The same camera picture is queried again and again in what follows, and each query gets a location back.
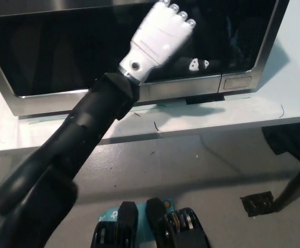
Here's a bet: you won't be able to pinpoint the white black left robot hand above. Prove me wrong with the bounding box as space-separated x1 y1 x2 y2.
118 0 198 84

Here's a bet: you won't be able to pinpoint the stainless steel microwave body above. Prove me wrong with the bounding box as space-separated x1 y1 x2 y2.
0 0 292 117

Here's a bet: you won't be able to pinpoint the black robot feet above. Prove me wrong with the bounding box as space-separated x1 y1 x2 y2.
91 197 210 248

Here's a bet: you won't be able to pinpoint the black cloth under table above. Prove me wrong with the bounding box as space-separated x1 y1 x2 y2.
261 123 300 164

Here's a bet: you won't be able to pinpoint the black tape floor patch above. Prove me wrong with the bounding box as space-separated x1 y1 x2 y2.
240 191 275 218

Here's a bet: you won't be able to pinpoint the black slanted table leg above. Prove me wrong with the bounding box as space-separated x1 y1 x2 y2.
273 156 300 213

